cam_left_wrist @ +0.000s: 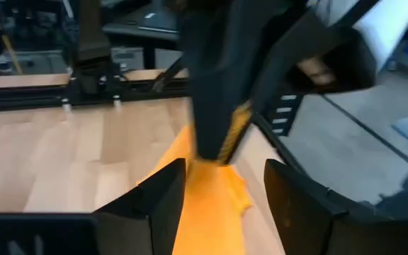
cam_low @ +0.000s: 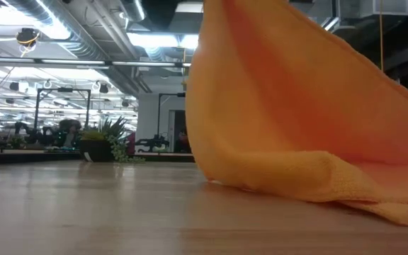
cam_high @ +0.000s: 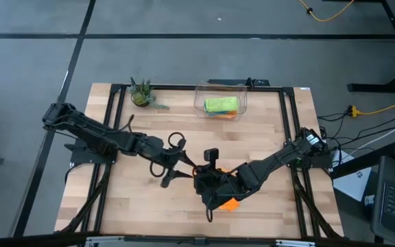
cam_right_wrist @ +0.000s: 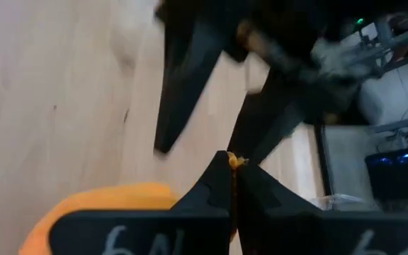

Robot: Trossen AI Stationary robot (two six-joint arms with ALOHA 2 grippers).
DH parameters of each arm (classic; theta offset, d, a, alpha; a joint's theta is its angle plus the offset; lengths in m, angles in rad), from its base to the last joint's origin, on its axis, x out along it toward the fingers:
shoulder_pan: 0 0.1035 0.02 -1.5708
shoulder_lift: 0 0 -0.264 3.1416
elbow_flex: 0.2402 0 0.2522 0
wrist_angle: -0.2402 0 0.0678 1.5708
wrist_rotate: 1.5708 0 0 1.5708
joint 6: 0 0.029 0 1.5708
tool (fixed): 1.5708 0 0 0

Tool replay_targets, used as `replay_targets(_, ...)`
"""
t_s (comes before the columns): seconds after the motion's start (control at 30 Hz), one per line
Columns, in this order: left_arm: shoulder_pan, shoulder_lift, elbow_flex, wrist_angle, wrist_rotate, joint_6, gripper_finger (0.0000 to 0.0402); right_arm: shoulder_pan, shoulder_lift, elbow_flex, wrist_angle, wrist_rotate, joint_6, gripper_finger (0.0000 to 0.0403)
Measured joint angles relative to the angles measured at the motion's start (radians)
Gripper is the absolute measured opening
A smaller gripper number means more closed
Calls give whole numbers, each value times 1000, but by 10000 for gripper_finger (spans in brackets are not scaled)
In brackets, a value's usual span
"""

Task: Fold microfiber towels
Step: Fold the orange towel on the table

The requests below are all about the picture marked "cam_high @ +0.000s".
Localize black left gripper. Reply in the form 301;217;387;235
138;134;197;189

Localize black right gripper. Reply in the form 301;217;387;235
193;164;245;210

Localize orange microfiber towel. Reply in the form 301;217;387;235
211;111;239;120
217;167;241;212

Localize lime green microfiber towel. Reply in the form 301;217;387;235
204;96;239;113

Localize small potted succulent plant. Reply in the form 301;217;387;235
128;76;170;110

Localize clear plastic bin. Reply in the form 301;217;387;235
193;82;248;121

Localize white box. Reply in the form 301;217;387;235
333;167;373;203

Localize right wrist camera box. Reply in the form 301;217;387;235
203;148;220;169

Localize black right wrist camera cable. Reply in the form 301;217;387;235
205;200;216;223

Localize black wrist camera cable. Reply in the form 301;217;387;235
148;132;187;178
205;200;216;223

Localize black left wrist camera cable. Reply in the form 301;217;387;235
148;132;187;178

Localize black metal table frame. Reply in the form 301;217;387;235
58;83;344;239

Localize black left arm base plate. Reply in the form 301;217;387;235
65;142;119;165

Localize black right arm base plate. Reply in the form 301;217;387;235
284;147;332;169

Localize black floor cables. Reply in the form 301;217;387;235
317;111;395;152

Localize yellow extension cord with plug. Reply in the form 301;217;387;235
347;102;395;118

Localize black rail with silver brackets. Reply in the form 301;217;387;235
0;232;395;247

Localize yellow floor cable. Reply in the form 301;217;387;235
299;0;355;22

